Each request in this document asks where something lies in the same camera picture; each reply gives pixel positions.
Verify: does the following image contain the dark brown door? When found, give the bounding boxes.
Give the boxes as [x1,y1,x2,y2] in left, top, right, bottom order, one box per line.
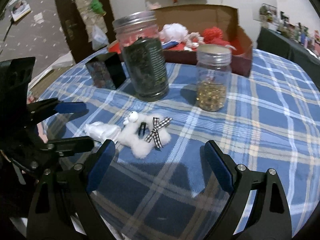
[55,0,116,63]

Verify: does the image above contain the tall glass jar metal lid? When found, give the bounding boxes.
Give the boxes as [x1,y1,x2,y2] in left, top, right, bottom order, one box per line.
[113,11,169,101]

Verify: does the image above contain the green plush on door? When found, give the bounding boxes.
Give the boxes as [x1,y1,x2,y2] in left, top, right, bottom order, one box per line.
[90,0,106,16]

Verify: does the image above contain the red knitted item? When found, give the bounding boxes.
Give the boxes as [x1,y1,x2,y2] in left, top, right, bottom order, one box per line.
[209,38,231,47]

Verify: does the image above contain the small jar gold beads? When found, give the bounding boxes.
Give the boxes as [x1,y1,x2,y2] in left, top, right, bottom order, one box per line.
[196,44,232,112]

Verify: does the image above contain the blue plaid tablecloth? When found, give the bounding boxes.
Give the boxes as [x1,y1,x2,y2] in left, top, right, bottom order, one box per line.
[41,50,319,239]

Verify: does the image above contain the red cardboard box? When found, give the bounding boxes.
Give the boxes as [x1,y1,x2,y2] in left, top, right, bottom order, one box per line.
[155,4,253,77]

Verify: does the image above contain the dark green covered table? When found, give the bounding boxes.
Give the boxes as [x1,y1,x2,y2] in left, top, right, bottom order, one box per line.
[257,27,320,89]

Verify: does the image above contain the white fluffy plush toy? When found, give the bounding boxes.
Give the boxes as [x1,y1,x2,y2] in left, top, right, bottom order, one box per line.
[118,111,172,159]

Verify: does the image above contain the blue tissue packet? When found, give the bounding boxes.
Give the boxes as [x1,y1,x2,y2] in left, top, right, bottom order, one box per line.
[162,41,180,50]

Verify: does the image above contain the white mesh bath puff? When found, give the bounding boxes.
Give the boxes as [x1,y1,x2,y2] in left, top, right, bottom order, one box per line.
[159,23,189,43]

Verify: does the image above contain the white plastic bag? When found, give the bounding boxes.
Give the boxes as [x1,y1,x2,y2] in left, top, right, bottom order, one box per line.
[92,25,109,51]

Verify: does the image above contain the red mesh bath puff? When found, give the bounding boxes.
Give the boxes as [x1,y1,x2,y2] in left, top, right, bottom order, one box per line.
[203,27,223,43]

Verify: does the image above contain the beige knitted scrunchie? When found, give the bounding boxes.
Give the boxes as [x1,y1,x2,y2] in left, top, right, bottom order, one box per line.
[183,32,205,51]

